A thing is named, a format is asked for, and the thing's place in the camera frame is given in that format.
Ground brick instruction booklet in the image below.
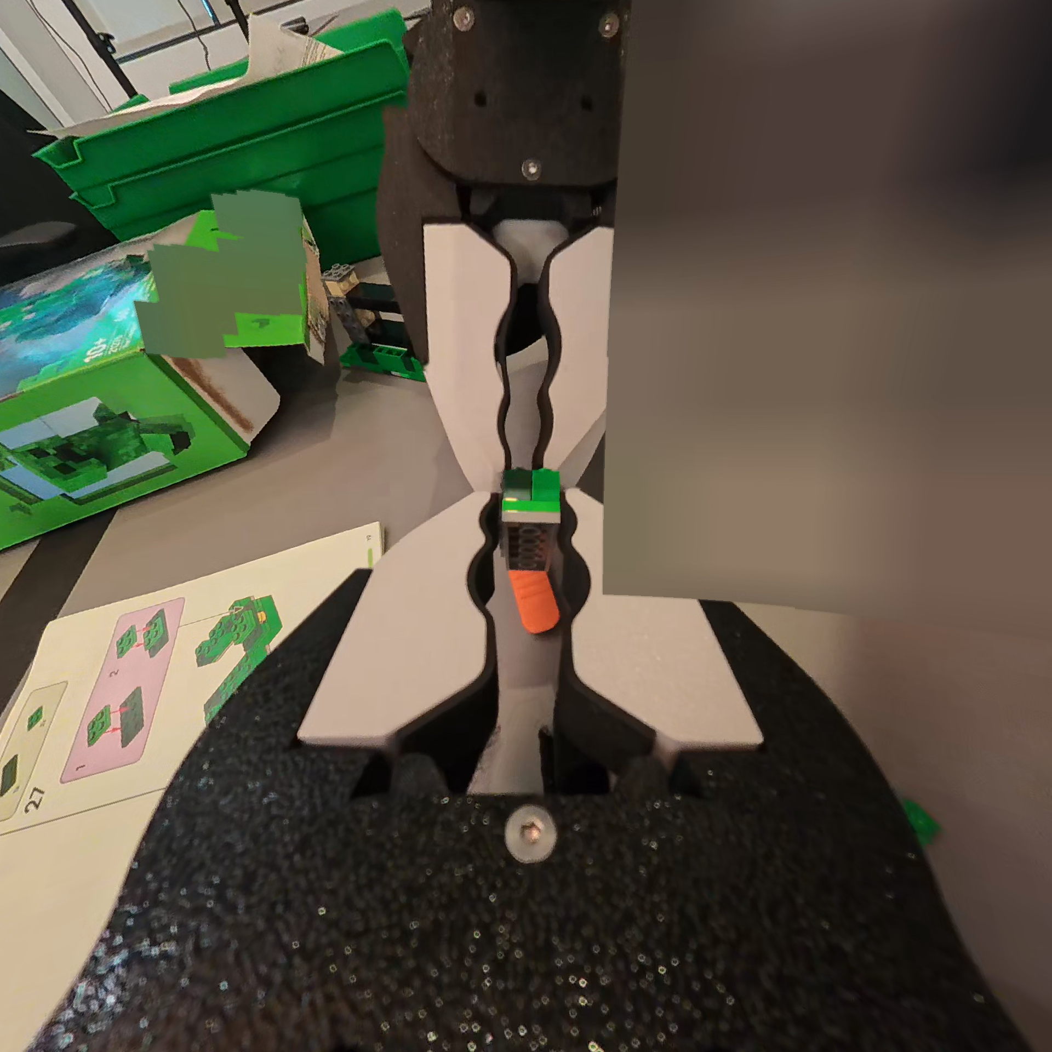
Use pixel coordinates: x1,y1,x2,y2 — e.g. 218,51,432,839
0,521,386,837

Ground white paper sheets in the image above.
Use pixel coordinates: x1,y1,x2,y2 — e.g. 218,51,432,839
27,15,348,138

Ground black tripod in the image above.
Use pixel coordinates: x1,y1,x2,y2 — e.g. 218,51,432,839
59,0,142,104

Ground dark and green brick model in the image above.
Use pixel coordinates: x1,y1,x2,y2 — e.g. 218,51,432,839
322,263,429,381

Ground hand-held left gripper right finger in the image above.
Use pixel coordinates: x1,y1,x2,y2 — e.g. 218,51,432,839
557,487,765,756

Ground small green brick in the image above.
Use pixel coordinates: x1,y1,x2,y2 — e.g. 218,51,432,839
899,796,943,849

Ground green and grey brick assembly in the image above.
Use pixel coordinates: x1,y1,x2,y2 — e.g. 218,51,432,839
500,467,565,576

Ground green plastic bin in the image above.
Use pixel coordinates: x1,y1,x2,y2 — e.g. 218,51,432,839
31,37,412,210
70,160,387,245

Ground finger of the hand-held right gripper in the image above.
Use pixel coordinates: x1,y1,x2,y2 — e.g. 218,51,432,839
421,220,517,494
536,227,614,493

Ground green brick set box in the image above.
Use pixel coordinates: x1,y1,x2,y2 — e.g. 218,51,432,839
0,209,331,552

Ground orange plastic piece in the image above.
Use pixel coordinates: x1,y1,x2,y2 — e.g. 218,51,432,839
508,570,563,636

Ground grey desk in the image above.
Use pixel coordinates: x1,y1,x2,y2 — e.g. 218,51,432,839
0,238,1052,1052

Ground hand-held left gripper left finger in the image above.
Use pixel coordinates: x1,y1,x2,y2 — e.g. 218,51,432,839
296,489,504,757

